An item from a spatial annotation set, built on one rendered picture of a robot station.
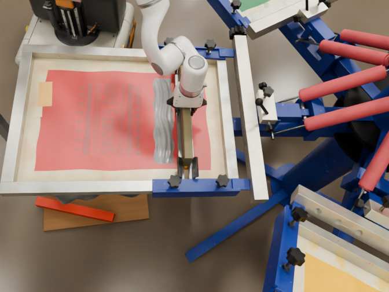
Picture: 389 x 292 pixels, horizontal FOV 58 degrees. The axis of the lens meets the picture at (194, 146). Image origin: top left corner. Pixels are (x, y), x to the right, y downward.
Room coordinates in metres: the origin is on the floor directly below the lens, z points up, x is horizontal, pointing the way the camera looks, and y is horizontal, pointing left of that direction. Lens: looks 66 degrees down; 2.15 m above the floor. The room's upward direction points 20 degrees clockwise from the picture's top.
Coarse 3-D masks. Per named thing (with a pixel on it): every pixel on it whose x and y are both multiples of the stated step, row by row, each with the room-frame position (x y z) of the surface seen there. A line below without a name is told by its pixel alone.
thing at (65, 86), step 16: (48, 80) 0.60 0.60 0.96; (64, 80) 0.62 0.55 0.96; (80, 80) 0.64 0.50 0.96; (96, 80) 0.67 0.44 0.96; (112, 80) 0.69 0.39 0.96; (128, 80) 0.71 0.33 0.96; (144, 80) 0.74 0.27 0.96; (64, 96) 0.55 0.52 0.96; (144, 96) 0.67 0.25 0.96; (48, 112) 0.47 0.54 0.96; (64, 112) 0.49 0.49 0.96; (144, 112) 0.60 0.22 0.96
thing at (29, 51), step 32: (32, 64) 0.63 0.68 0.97; (224, 64) 0.91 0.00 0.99; (224, 96) 0.77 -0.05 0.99; (224, 128) 0.63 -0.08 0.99; (224, 160) 0.52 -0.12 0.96; (0, 192) 0.15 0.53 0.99; (32, 192) 0.18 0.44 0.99; (64, 192) 0.22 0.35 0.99; (96, 192) 0.25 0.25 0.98; (128, 192) 0.29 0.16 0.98
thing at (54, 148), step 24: (48, 120) 0.44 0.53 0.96; (72, 120) 0.48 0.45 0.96; (144, 120) 0.57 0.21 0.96; (192, 120) 0.64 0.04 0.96; (48, 144) 0.36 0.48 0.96; (72, 144) 0.39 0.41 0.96; (144, 144) 0.48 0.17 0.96; (48, 168) 0.28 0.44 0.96; (72, 168) 0.31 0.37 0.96; (96, 168) 0.34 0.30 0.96; (120, 168) 0.37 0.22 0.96; (144, 168) 0.39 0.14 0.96; (168, 168) 0.43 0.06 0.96
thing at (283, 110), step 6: (276, 108) 0.76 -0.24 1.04; (282, 108) 0.77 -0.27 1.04; (288, 108) 0.78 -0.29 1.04; (294, 108) 0.79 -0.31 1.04; (282, 114) 0.75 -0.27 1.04; (288, 114) 0.75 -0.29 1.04; (294, 114) 0.76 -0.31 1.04; (300, 114) 0.77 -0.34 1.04; (258, 120) 0.70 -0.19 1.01; (282, 120) 0.74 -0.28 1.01; (288, 120) 0.75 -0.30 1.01; (294, 120) 0.76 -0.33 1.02
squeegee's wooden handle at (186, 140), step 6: (180, 72) 0.76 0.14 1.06; (180, 78) 0.74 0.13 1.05; (180, 108) 0.64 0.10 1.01; (186, 108) 0.62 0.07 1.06; (180, 114) 0.62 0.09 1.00; (186, 114) 0.60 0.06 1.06; (186, 120) 0.58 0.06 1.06; (186, 126) 0.55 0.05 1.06; (186, 132) 0.53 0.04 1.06; (186, 138) 0.51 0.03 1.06; (186, 144) 0.49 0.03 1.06; (186, 150) 0.47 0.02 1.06; (192, 150) 0.48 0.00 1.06; (186, 156) 0.45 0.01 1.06; (192, 156) 0.46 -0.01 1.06; (186, 162) 0.44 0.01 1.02
